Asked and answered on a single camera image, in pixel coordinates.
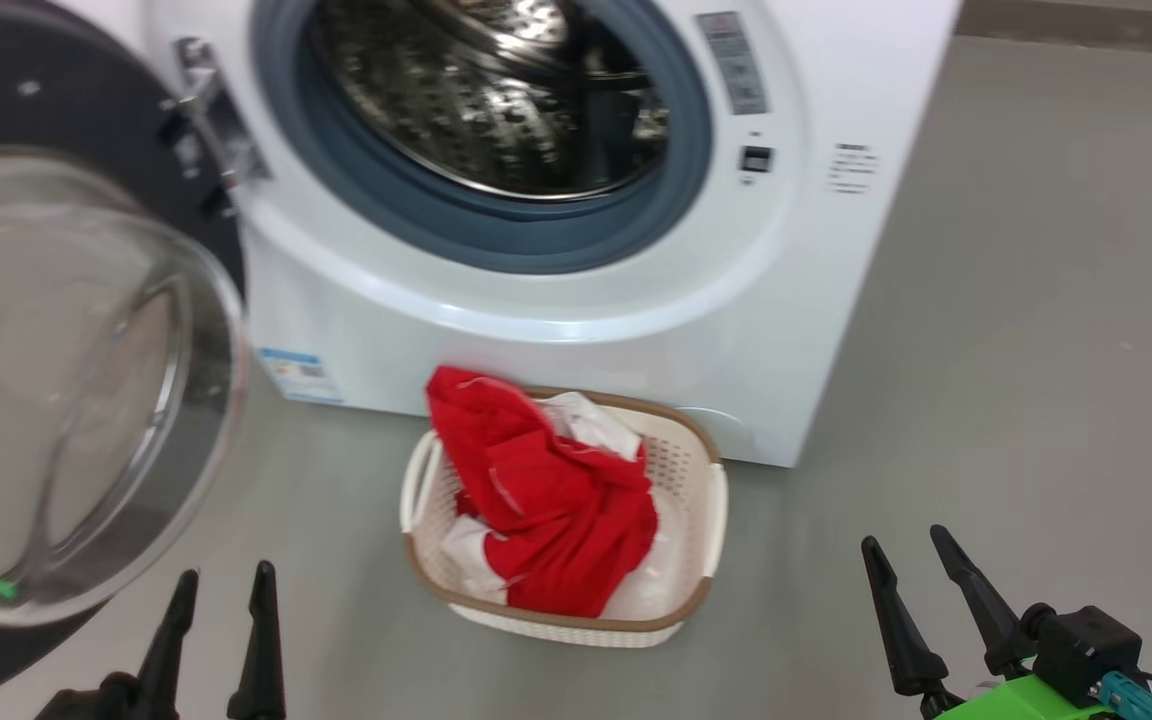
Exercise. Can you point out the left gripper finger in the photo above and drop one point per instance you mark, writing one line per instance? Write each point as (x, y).
(171, 650)
(261, 660)

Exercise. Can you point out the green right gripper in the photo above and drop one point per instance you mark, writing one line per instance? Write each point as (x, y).
(1016, 705)

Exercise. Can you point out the red and white garment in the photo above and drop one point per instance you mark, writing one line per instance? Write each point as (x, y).
(556, 520)

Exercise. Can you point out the round black glass washer door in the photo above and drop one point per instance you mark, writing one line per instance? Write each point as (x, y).
(86, 120)

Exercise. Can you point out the cream perforated laundry basket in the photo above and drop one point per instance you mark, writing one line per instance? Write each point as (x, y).
(686, 480)

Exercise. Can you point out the white front-load washing machine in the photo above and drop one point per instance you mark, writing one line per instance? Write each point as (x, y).
(816, 300)

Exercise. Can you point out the metal door hinge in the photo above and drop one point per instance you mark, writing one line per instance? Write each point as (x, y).
(216, 120)

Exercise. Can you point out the blue energy label sticker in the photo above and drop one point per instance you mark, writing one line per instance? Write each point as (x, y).
(301, 376)

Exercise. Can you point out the round white filter cover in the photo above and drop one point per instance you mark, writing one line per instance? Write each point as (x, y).
(721, 430)

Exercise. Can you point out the grey warning sticker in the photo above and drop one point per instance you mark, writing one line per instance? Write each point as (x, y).
(733, 65)

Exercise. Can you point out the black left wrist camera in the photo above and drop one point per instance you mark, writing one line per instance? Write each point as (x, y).
(96, 705)

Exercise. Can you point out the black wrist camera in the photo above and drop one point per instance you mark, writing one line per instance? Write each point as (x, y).
(96, 705)
(1086, 645)

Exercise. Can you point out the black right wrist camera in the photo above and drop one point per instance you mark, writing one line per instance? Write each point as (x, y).
(1086, 645)

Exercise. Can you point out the teal camera connector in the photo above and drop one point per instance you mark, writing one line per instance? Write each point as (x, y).
(1131, 697)

